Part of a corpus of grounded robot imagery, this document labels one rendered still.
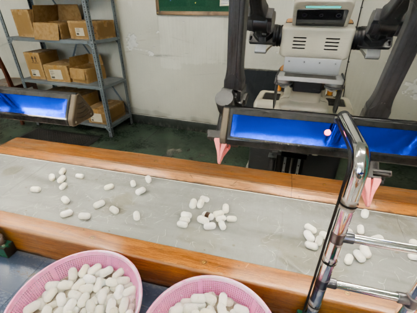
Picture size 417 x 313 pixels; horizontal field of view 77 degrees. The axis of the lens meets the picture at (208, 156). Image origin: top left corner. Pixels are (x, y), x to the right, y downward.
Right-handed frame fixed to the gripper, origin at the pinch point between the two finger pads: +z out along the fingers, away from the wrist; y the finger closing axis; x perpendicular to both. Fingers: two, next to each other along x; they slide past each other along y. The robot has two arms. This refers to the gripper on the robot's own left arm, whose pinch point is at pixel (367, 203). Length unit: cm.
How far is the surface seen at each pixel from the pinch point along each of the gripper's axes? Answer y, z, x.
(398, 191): 14.0, -8.6, 14.1
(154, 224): -58, 16, -5
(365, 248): -2.0, 12.5, -3.8
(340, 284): -12.7, 21.0, -22.6
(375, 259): 0.5, 14.7, -2.8
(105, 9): -210, -191, 105
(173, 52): -136, -161, 131
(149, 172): -70, -3, 9
